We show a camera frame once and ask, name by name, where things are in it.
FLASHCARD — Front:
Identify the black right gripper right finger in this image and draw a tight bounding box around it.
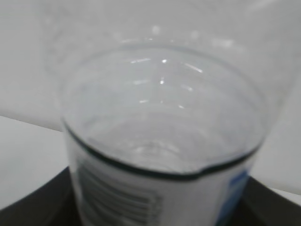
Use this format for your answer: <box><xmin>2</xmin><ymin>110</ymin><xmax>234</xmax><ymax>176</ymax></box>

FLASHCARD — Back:
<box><xmin>234</xmin><ymin>178</ymin><xmax>301</xmax><ymax>226</ymax></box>

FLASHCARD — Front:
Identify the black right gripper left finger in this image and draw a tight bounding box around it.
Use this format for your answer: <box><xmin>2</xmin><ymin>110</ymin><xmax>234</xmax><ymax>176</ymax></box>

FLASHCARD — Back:
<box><xmin>0</xmin><ymin>167</ymin><xmax>82</xmax><ymax>226</ymax></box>

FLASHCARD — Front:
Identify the clear plastic water bottle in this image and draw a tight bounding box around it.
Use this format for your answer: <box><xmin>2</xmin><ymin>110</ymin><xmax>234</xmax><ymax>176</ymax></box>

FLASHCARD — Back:
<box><xmin>40</xmin><ymin>0</ymin><xmax>301</xmax><ymax>226</ymax></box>

